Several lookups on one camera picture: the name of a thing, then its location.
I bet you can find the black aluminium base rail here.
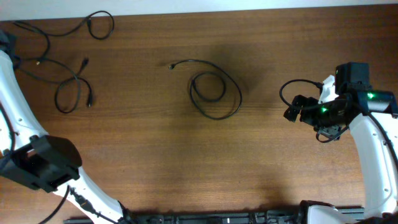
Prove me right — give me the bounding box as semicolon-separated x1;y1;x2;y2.
63;206;364;224

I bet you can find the black USB cable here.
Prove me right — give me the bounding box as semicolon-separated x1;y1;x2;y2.
14;57;94;114
11;10;115;66
168;59;243;121

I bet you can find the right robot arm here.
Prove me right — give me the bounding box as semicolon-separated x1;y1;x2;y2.
284;62;397;223

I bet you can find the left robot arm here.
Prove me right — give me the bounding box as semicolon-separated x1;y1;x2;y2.
1;32;134;223

